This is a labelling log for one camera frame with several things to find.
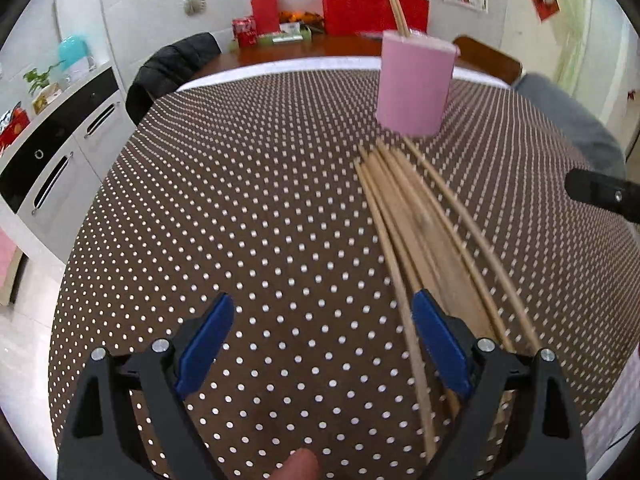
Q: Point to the red basket on cabinet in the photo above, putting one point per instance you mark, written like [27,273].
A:
[12,123]

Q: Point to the red soda can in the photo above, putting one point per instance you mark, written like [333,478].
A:
[245,32]

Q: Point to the green tray with items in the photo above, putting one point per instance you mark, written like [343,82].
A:
[303,33]

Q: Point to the brown wooden chair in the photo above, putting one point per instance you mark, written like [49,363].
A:
[475,55]

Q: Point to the green door curtain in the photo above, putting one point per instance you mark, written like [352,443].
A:
[570,29]

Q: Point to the red gift bag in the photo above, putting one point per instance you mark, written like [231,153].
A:
[355,17]

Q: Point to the brown polka dot tablecloth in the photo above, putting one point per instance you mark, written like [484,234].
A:
[248,188]

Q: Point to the wooden chopstick seven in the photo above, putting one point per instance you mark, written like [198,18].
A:
[475,275]

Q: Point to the wooden chopstick nine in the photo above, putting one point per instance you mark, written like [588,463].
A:
[399,18]

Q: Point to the red box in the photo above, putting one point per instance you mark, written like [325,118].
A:
[266,16]

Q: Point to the wooden chopstick three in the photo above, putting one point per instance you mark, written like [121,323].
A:
[410,226]

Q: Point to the teal humidifier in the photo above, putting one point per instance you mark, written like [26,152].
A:
[75,58]

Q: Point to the wooden chopstick eight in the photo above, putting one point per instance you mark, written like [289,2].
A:
[482,242]

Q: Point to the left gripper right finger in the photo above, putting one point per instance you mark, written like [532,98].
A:
[543,438]

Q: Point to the wooden chopstick two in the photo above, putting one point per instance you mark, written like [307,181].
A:
[402,224]

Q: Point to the grey jacket on chair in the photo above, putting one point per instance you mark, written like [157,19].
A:
[578,125]

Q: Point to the left hand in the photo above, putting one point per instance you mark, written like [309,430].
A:
[301,465]

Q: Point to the pink cylindrical cup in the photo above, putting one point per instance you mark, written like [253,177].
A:
[416,73]

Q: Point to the black jacket on chair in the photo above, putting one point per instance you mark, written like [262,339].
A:
[167,70]

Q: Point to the wooden chopstick one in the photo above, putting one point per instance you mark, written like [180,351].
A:
[411,338]

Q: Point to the hanging wall brush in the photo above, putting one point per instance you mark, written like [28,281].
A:
[191,7]

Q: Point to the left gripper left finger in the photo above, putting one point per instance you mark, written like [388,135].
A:
[101,439]

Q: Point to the white sideboard cabinet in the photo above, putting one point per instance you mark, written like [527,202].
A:
[52,171]

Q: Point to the potted green plant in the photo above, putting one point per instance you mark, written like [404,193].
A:
[42,88]

